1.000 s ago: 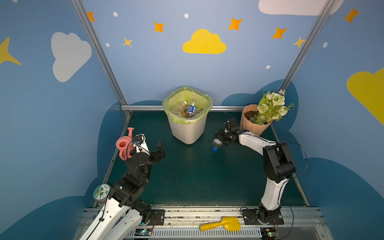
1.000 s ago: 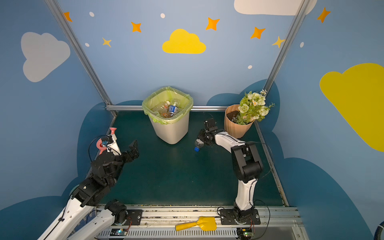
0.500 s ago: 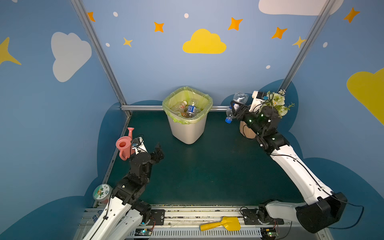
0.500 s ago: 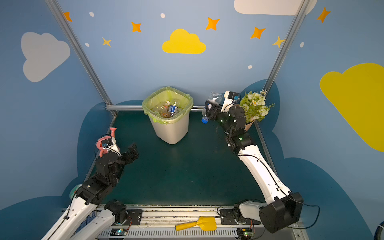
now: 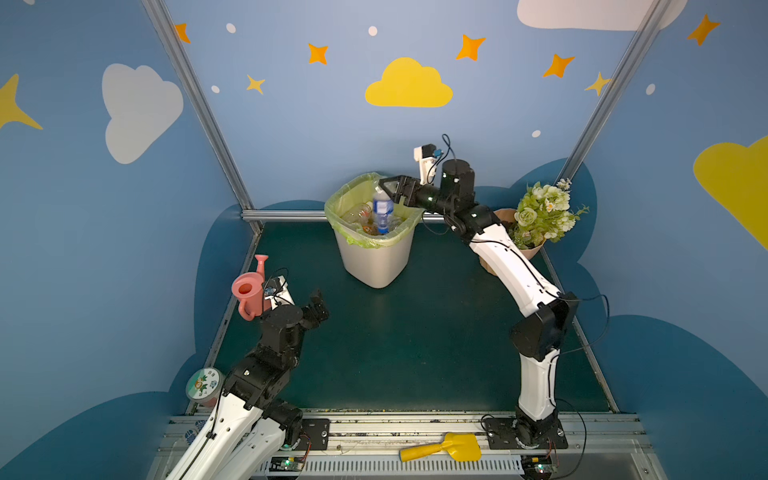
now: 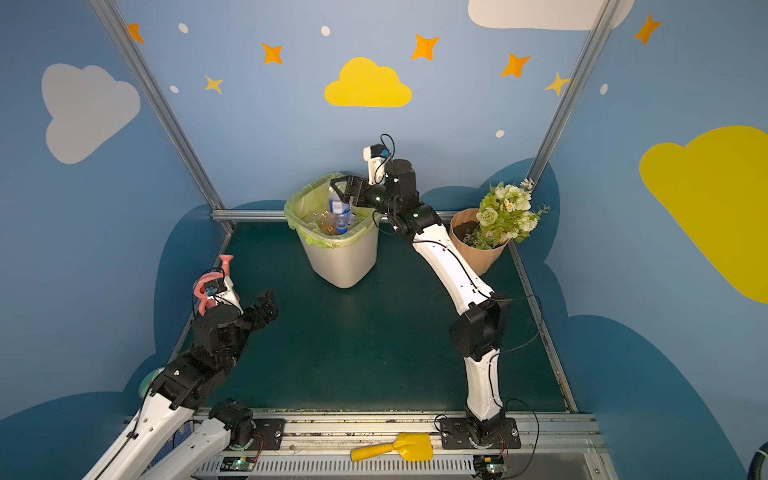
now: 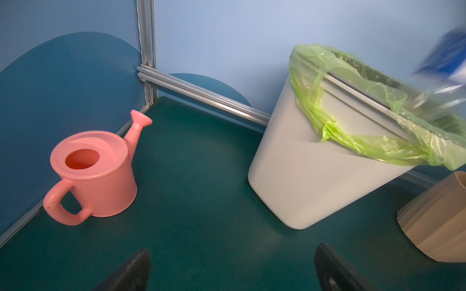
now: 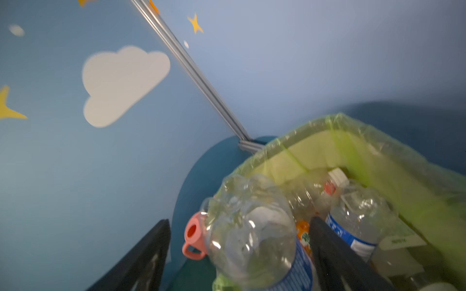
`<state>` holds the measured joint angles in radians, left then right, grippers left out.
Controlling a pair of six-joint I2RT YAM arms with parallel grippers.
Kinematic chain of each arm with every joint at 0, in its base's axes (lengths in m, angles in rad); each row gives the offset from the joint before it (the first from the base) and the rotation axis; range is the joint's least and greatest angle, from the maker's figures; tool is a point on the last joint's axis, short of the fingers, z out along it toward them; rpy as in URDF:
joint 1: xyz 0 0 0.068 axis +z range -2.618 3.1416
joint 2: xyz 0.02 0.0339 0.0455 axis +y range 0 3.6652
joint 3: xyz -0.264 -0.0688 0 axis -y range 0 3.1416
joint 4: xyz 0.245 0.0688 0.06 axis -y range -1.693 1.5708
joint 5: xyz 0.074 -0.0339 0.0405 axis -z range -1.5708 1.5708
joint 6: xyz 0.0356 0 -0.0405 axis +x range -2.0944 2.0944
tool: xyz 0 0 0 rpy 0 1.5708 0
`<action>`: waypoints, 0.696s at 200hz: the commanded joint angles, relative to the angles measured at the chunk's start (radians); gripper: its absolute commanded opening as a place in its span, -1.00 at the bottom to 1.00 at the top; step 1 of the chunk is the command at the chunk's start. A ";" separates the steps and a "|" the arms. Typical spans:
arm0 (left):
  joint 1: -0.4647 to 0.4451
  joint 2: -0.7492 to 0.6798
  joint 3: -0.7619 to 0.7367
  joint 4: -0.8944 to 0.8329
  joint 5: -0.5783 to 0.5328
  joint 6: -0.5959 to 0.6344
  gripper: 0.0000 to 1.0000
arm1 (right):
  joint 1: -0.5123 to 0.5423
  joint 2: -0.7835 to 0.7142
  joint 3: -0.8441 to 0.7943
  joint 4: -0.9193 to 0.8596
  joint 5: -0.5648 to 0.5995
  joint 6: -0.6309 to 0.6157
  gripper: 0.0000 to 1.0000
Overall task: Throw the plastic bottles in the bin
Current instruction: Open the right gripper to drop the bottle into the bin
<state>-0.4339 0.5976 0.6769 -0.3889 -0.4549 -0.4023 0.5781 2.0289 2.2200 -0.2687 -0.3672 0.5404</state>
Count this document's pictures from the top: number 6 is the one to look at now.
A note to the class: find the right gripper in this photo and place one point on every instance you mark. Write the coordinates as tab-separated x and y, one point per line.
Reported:
354	189

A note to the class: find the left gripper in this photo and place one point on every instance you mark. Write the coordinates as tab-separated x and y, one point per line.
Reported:
252	312

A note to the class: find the small bottle blue label back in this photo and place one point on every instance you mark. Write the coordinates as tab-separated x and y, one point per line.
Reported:
340	213

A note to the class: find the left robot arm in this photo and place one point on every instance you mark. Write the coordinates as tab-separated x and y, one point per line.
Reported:
221	332

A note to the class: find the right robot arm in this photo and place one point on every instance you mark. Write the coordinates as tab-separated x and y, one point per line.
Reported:
482	313

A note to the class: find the white waste bin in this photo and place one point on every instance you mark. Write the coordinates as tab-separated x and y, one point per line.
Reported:
341	260

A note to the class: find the pink watering can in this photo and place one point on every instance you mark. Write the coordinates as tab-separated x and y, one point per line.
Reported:
215	272

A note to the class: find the green white tape roll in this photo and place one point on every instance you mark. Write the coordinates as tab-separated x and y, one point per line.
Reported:
146	382

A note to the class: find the beige ribbed flower pot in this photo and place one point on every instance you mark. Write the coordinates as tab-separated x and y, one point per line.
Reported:
480	260

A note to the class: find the white artificial flowers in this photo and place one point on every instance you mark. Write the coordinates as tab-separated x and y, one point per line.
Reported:
505	214

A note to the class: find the yellow plastic shovel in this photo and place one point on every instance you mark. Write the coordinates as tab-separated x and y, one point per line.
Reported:
412	447

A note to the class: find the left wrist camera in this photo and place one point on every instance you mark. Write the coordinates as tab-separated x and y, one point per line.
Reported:
221	291

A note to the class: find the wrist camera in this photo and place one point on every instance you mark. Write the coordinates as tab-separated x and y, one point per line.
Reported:
375	156
221	291

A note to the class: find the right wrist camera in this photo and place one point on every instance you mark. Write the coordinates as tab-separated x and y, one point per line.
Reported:
375	156

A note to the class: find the aluminium frame back rail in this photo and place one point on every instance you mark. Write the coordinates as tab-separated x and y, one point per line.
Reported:
248	215

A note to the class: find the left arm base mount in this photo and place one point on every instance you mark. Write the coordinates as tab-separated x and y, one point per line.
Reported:
259	434

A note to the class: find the white cable duct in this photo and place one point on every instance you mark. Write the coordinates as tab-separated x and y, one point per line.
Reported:
319	466

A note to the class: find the aluminium frame left post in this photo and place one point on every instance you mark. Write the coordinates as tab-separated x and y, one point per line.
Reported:
113	21

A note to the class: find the aluminium frame post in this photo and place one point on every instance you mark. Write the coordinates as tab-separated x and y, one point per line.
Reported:
113	21
584	65

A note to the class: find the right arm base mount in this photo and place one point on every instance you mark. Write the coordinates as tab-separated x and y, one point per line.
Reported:
462	433

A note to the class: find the aluminium frame right post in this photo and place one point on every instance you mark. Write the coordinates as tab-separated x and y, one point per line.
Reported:
584	65

